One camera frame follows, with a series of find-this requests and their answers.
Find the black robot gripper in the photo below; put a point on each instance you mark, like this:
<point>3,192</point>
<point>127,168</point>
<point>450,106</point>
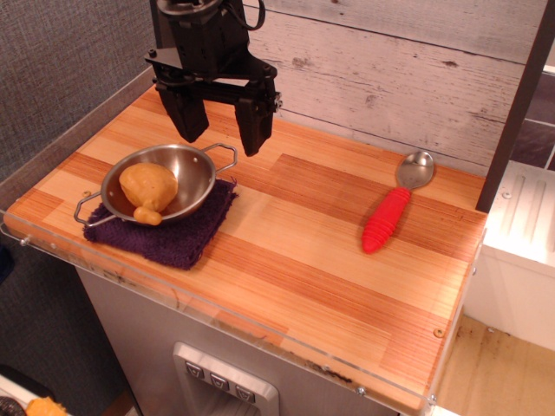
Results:
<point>210,56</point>

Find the small steel two-handled pan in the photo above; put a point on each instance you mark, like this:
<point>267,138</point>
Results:
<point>195,169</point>

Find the tan toy chicken leg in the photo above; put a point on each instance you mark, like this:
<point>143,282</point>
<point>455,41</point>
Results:
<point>150,188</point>

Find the purple folded cloth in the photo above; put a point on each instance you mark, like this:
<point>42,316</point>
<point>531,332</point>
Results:
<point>180,244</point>

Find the clear acrylic table guard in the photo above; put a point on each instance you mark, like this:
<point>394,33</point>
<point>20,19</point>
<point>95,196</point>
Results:
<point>286,269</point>

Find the grey toy fridge cabinet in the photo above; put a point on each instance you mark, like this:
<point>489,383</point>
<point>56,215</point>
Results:
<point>143,334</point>

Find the silver dispenser button panel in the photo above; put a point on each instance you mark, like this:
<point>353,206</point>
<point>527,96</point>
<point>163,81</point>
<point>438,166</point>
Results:
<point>214,387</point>

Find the white toy sink unit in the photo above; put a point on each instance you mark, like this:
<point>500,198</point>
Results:
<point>512,288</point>

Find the orange object bottom left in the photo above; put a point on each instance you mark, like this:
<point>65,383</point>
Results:
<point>45,407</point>

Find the red-handled metal spoon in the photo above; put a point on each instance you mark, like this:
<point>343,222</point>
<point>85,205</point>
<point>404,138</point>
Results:
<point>415,171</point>

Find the dark right shelf post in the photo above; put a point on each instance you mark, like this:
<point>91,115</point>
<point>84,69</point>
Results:
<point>527,86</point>

